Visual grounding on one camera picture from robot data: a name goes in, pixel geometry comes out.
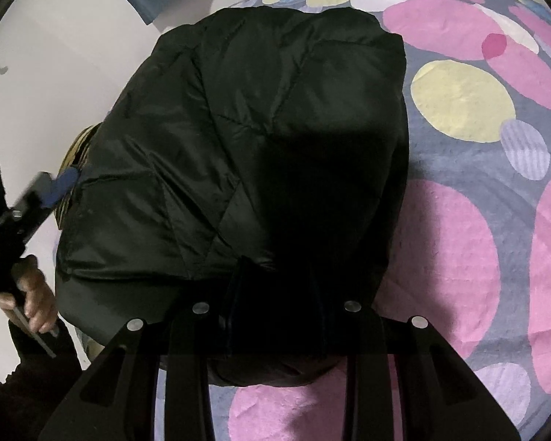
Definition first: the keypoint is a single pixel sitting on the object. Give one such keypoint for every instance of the black puffer jacket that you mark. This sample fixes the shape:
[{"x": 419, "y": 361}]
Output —
[{"x": 238, "y": 156}]

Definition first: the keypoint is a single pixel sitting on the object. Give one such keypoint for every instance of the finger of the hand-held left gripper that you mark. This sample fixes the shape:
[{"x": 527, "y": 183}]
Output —
[{"x": 63, "y": 186}]

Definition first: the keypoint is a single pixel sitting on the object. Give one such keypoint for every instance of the grey blanket with coloured dots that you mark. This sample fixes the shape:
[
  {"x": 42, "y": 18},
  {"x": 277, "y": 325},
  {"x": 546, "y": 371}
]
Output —
[{"x": 459, "y": 220}]

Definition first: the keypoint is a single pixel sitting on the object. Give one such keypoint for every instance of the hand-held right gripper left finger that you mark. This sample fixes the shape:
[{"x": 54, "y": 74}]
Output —
[{"x": 241, "y": 303}]

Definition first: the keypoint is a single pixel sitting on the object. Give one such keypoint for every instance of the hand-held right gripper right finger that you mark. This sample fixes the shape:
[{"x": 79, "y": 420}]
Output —
[{"x": 321, "y": 312}]

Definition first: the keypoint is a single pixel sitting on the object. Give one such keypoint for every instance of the person's left forearm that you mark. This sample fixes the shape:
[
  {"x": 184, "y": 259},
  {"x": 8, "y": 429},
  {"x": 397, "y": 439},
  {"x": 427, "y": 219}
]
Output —
[{"x": 32, "y": 390}]

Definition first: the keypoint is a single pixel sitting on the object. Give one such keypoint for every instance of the person's left hand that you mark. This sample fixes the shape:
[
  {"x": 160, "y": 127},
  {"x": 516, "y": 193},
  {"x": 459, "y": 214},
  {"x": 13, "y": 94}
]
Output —
[{"x": 39, "y": 294}]

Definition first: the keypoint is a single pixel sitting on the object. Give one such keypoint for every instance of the brown striped cloth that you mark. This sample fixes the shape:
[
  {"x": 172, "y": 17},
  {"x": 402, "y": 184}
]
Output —
[{"x": 73, "y": 151}]

